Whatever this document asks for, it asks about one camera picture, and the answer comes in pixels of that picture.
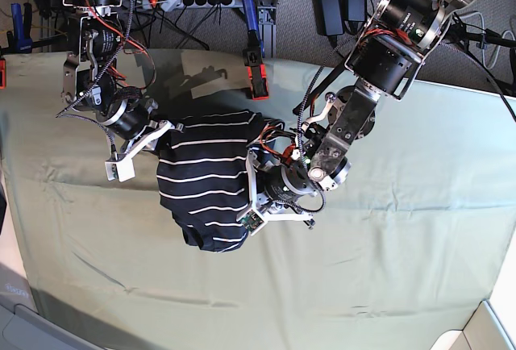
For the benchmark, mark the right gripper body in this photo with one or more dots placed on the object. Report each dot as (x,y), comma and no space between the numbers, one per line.
(147,139)

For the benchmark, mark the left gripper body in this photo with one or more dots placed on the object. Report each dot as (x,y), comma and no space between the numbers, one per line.
(274,191)

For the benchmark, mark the navy white striped T-shirt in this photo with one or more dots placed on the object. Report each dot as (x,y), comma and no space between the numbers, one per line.
(202,177)

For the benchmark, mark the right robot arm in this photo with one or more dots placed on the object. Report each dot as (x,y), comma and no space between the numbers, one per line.
(94,90)

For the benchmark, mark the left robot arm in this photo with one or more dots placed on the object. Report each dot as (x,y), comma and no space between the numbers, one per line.
(338,109)

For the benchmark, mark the blue orange bar clamp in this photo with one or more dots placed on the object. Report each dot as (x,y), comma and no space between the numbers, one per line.
(253,54)

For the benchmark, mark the grey power strip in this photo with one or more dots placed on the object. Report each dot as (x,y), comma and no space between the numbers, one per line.
(169,5)

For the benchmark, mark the green table cloth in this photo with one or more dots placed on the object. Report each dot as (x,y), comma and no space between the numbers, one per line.
(405,250)

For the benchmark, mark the blue clamp at left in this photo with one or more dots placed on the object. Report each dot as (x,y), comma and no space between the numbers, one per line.
(19,38)

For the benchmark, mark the orange clamp pad left edge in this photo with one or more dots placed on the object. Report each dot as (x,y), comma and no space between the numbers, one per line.
(2,73)

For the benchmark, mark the black power adapter left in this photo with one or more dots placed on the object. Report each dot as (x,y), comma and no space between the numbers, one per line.
(328,17)

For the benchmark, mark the black tripod stand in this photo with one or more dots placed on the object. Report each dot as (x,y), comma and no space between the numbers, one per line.
(470,35)

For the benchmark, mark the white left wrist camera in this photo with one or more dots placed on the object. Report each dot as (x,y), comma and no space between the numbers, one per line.
(251,220)

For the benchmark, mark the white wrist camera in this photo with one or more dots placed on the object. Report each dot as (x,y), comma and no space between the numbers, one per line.
(251,220)
(121,170)

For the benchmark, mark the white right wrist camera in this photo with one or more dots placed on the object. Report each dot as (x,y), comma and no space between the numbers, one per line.
(121,170)

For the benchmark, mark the aluminium frame post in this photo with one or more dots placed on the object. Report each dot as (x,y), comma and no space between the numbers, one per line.
(267,20)

